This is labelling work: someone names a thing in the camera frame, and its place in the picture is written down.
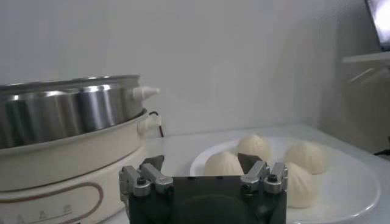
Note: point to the white side table with label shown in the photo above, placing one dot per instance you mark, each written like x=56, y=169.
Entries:
x=365, y=57

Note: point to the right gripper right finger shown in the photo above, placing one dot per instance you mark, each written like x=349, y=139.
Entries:
x=259, y=176

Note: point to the white round plate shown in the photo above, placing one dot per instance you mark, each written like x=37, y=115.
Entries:
x=344, y=188

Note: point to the white steamed baozi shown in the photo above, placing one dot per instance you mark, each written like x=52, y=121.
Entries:
x=254, y=146
x=301, y=188
x=306, y=156
x=222, y=165

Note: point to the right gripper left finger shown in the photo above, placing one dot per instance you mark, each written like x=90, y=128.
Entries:
x=152, y=179

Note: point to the stainless steel steamer basket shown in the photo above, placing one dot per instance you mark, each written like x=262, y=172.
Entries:
x=45, y=112

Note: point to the white electric cooker base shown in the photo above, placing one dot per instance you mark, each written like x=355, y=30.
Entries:
x=61, y=170

